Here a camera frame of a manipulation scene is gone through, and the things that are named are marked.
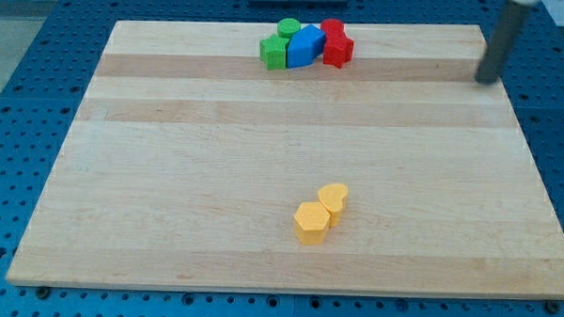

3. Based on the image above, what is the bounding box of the yellow hexagon block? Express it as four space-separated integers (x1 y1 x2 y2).
293 201 330 246

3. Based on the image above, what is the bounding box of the yellow heart block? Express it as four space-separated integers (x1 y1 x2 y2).
318 182 349 227

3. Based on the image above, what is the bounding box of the light wooden board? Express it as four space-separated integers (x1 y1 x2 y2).
6 20 564 300

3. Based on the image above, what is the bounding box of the green star block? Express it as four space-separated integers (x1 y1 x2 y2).
259 34 290 71

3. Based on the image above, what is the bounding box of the blue arch block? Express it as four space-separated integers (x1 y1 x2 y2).
286 24 326 69

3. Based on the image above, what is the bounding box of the red star block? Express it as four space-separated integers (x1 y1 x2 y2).
323 33 354 69

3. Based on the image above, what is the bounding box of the green cylinder block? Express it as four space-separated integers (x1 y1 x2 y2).
277 18 301 40

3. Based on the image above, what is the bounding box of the red cylinder block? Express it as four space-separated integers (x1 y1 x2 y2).
321 18 345 38

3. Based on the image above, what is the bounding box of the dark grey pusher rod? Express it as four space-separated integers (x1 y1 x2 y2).
474 0 540 85

